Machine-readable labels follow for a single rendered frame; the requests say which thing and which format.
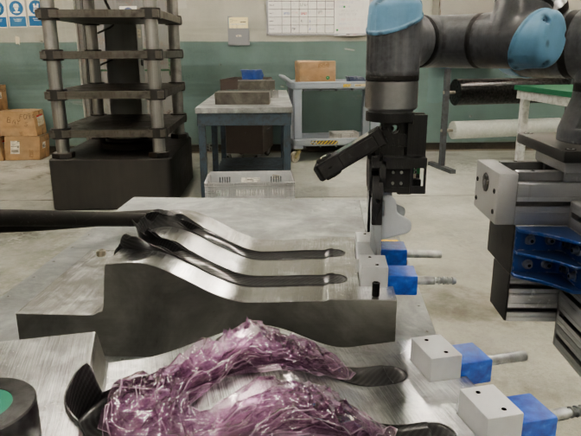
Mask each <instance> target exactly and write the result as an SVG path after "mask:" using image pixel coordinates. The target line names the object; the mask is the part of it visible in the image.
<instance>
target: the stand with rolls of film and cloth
mask: <svg viewBox="0 0 581 436"><path fill-rule="evenodd" d="M450 75H451V68H445V69H444V90H443V104H442V117H441V130H440V144H439V157H438V163H436V162H433V161H428V165H430V166H431V167H434V168H437V169H439V170H442V171H445V172H447V173H450V174H456V170H454V169H452V168H450V167H447V166H445V152H446V138H447V132H448V133H449V136H450V138H451V139H458V138H498V137H517V128H518V119H495V120H470V121H451V122H450V124H449V128H448V129H447V125H448V113H449V101H450V103H451V104H452V105H453V106H466V105H496V104H519V103H520V99H516V97H517V90H514V85H573V81H574V79H566V78H498V79H454V80H453V81H452V82H451V83H450ZM560 120H561V118H544V119H528V122H527V132H557V128H558V125H559V122H560Z"/></svg>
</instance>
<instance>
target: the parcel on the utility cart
mask: <svg viewBox="0 0 581 436"><path fill-rule="evenodd" d="M317 81H335V61H295V82H317Z"/></svg>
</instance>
